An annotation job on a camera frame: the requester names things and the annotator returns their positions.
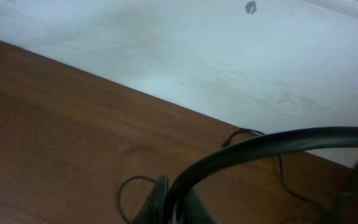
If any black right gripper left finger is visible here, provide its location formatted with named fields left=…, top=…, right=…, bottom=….
left=129, top=175, right=168, bottom=224

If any black usb cable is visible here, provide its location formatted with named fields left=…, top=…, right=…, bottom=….
left=221, top=128, right=358, bottom=224

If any black thin cable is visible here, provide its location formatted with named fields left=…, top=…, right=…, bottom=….
left=116, top=175, right=158, bottom=224

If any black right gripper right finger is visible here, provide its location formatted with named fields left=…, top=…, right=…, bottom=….
left=181, top=189, right=218, bottom=224

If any black cable with loop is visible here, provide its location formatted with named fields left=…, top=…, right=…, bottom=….
left=163, top=126, right=358, bottom=224

